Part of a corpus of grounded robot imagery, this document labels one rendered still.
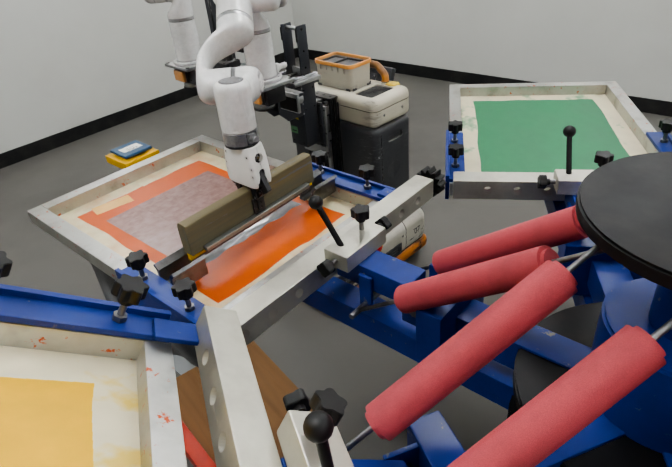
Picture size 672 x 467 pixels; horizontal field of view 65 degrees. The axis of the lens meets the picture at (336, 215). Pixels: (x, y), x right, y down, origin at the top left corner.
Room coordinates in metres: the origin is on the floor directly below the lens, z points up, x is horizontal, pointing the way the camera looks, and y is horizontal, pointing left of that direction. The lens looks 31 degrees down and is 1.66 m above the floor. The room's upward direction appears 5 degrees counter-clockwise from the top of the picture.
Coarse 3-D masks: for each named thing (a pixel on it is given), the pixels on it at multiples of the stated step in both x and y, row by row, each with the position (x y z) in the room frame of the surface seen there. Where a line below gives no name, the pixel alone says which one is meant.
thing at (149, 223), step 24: (144, 192) 1.37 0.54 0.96; (96, 216) 1.25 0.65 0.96; (120, 216) 1.24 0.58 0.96; (144, 216) 1.23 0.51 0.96; (168, 216) 1.22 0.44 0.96; (120, 240) 1.12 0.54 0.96; (144, 240) 1.11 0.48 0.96; (168, 240) 1.10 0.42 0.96; (216, 264) 0.98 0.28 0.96; (240, 264) 0.97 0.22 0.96; (264, 264) 0.96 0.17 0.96; (216, 288) 0.89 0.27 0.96; (240, 288) 0.89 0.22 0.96
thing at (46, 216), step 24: (192, 144) 1.61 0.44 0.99; (216, 144) 1.59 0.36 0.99; (144, 168) 1.48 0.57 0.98; (72, 192) 1.34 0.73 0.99; (96, 192) 1.36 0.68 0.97; (336, 192) 1.23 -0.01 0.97; (48, 216) 1.22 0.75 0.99; (72, 240) 1.09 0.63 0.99; (96, 240) 1.08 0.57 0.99; (96, 264) 1.01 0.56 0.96; (120, 264) 0.97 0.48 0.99; (288, 264) 0.91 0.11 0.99
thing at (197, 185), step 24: (192, 168) 1.50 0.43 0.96; (216, 168) 1.48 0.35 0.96; (168, 192) 1.35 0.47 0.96; (192, 192) 1.34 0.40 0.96; (216, 192) 1.33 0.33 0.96; (288, 216) 1.16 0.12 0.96; (312, 216) 1.15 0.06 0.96; (336, 216) 1.14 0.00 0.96; (264, 240) 1.06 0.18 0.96; (288, 240) 1.05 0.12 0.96
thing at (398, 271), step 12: (360, 264) 0.82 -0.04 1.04; (372, 264) 0.81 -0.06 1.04; (384, 264) 0.81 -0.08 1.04; (396, 264) 0.81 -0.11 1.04; (408, 264) 0.80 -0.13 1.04; (348, 276) 0.84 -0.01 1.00; (372, 276) 0.79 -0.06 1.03; (384, 276) 0.78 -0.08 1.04; (396, 276) 0.77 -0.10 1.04; (408, 276) 0.77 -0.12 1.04; (420, 276) 0.77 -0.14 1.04; (384, 288) 0.78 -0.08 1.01
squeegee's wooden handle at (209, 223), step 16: (288, 160) 1.17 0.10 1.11; (304, 160) 1.18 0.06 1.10; (272, 176) 1.10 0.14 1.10; (288, 176) 1.13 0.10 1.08; (304, 176) 1.17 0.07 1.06; (240, 192) 1.04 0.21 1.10; (272, 192) 1.09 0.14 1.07; (288, 192) 1.13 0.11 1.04; (208, 208) 0.98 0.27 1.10; (224, 208) 0.99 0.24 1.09; (240, 208) 1.02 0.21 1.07; (192, 224) 0.93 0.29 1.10; (208, 224) 0.96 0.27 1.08; (224, 224) 0.99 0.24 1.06; (192, 240) 0.92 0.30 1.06; (208, 240) 0.95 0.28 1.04
